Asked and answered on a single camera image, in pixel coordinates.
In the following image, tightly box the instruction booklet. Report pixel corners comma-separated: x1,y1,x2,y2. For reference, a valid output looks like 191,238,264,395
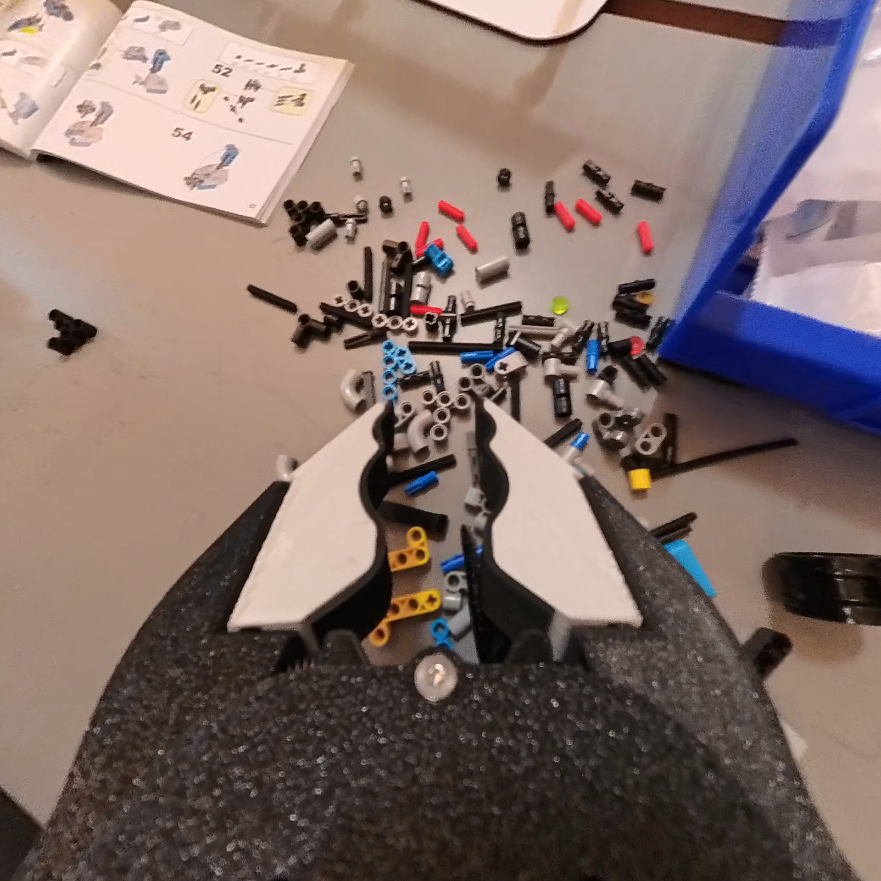
0,0,355,228

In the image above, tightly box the pile of small brick parts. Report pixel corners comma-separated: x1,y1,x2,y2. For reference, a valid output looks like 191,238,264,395
244,155,799,679

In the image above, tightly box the black toy wheel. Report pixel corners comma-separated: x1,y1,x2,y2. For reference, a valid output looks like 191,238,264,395
763,551,881,627

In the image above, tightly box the black brick connector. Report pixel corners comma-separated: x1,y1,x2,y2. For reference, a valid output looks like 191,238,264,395
47,310,99,357

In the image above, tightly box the blue plastic bin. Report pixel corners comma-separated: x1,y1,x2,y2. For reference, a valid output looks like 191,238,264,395
657,0,881,438

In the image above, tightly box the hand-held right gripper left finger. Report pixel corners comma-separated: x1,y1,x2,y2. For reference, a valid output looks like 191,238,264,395
227,401,396,633

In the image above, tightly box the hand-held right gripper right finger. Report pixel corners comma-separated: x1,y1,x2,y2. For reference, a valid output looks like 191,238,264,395
471,398,644,627

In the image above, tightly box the clear plastic bags bundle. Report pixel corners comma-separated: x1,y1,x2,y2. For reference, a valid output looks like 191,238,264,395
747,41,881,331

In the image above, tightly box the grey desk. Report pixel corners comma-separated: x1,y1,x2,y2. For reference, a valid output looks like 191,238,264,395
0,0,881,881

